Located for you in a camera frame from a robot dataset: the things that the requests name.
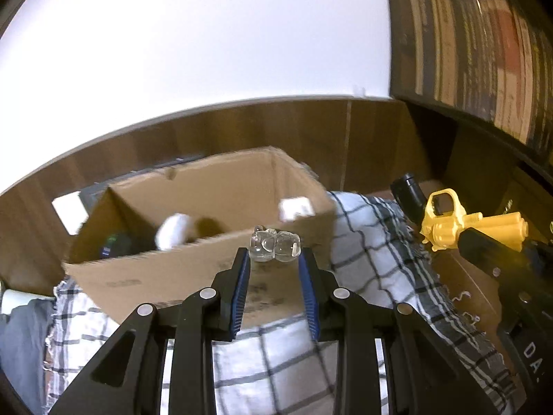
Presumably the brown wooden headboard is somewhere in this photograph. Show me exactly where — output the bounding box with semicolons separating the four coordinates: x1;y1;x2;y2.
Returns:
0;95;433;295

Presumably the dark wooden bookshelf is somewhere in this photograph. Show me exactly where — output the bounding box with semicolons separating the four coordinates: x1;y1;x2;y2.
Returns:
384;0;553;163

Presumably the brown wooden nightstand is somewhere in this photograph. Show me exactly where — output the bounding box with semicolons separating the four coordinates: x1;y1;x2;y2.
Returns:
367;173;553;355

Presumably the brown cardboard box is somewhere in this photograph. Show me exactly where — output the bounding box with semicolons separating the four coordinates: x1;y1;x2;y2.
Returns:
63;146;340;325

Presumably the pale green pillow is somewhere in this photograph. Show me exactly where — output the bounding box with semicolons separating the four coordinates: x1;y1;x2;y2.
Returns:
0;289;44;312

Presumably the white soft ball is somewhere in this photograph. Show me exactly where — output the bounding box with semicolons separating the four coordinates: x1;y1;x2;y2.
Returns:
156;213;197;251

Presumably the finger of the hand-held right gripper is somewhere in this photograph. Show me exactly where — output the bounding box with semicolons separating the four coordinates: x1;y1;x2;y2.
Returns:
458;229;541;278

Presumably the yellow and black toy gun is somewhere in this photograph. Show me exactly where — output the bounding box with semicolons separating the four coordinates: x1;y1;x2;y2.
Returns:
390;173;530;252

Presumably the white rectangular object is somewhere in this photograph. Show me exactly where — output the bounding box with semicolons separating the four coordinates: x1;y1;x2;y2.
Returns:
279;196;316;222

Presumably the white wall switch plate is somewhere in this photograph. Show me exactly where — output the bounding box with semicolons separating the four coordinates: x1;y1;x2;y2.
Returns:
52;191;89;235

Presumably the white plaid cloth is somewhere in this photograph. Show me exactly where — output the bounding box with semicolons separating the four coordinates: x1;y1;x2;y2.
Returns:
43;190;519;415

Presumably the grey wall socket plate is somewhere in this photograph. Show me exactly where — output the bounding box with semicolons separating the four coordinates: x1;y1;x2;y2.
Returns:
80;184;111;218

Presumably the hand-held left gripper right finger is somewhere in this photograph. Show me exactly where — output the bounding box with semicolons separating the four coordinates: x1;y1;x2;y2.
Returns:
297;246;491;415

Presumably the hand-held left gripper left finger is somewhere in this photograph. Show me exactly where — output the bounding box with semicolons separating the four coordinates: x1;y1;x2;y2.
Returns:
49;246;252;415

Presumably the dark blue blanket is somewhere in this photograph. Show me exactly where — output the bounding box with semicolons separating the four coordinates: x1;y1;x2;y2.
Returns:
0;300;57;411

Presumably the row of books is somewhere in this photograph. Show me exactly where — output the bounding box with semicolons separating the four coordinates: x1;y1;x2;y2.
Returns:
397;0;553;148

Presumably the clear plastic toy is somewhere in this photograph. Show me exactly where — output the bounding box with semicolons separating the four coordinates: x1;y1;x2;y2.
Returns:
250;225;302;264

